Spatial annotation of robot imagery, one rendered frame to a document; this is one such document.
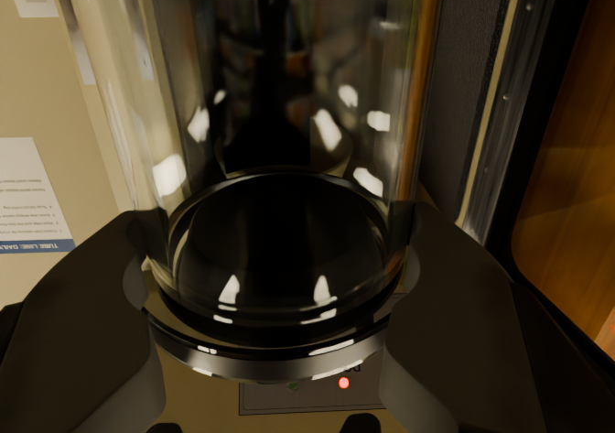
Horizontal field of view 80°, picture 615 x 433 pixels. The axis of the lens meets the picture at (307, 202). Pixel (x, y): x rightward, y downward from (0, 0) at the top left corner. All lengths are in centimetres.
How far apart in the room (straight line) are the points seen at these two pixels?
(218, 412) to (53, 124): 65
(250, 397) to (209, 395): 3
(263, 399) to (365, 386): 8
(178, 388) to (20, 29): 66
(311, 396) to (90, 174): 67
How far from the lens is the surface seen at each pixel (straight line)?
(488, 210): 36
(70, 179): 90
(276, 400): 34
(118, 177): 33
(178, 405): 36
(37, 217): 99
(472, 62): 32
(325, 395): 34
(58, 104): 84
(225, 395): 35
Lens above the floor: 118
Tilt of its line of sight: 30 degrees up
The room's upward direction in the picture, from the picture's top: 179 degrees clockwise
